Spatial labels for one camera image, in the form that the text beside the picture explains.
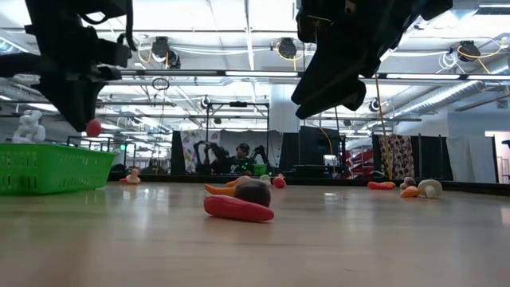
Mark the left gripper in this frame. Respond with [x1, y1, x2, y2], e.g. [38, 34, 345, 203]
[0, 22, 133, 133]

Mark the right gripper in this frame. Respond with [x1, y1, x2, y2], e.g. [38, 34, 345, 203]
[291, 0, 423, 120]

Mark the pink cap white mushroom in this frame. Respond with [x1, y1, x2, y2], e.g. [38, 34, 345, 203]
[124, 167, 142, 185]

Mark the white humanoid figure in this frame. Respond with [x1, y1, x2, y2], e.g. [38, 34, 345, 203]
[11, 109, 47, 144]

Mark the long ceiling light strip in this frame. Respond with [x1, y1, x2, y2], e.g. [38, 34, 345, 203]
[384, 73, 461, 80]
[465, 73, 510, 81]
[225, 70, 300, 77]

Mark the green plastic basket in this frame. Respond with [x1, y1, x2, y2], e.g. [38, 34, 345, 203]
[0, 142, 117, 196]

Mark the red striped stack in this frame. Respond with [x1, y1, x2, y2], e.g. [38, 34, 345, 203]
[345, 149, 375, 179]

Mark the brown patterned curtain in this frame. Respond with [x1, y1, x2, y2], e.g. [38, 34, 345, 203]
[377, 134, 415, 180]

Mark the narrow black partition panel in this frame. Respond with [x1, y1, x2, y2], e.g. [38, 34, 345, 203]
[171, 130, 186, 175]

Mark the person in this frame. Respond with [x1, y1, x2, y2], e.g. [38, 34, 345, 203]
[229, 142, 256, 176]

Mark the white floral fabric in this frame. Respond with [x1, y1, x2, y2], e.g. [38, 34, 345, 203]
[179, 129, 222, 173]

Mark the white sheet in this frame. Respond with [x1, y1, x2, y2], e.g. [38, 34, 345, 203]
[445, 135, 499, 184]

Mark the yellow cable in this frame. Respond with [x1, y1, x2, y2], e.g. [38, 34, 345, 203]
[373, 73, 394, 179]

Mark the black aluminium table frame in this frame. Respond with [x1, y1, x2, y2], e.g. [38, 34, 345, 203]
[107, 171, 510, 197]

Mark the background black gantry frame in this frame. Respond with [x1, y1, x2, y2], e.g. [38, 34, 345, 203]
[206, 101, 271, 176]

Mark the silver air duct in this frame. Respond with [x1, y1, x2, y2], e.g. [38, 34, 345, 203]
[392, 79, 493, 117]

